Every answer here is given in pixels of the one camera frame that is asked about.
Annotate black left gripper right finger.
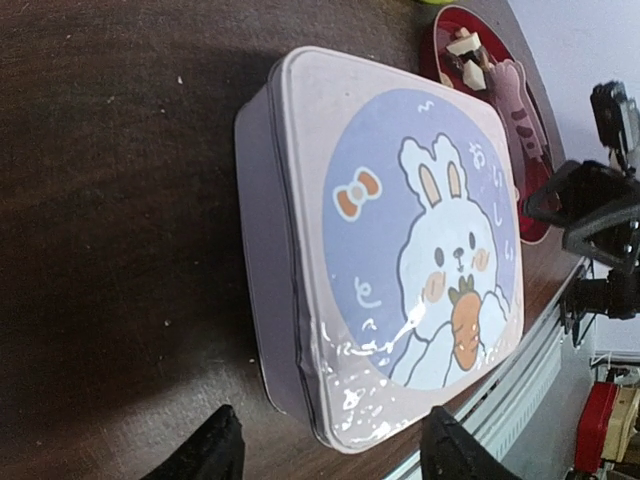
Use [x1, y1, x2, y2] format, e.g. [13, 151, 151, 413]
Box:
[421, 406, 520, 480]

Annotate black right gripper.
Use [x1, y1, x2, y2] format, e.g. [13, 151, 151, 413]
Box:
[522, 81, 639, 320]

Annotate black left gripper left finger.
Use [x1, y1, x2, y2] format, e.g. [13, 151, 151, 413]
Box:
[142, 404, 245, 480]

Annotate pink plastic scoop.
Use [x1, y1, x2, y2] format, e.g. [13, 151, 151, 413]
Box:
[490, 59, 547, 160]

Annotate tin lid with rabbit picture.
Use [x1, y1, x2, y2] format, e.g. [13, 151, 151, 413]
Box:
[269, 47, 524, 453]

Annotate red box outside cell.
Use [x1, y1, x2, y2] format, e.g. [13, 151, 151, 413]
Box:
[574, 382, 639, 474]

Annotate red round tray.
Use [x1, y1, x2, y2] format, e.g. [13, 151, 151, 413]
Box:
[420, 4, 554, 245]

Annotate lime green bowl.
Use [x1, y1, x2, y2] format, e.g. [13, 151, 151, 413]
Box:
[418, 0, 454, 5]

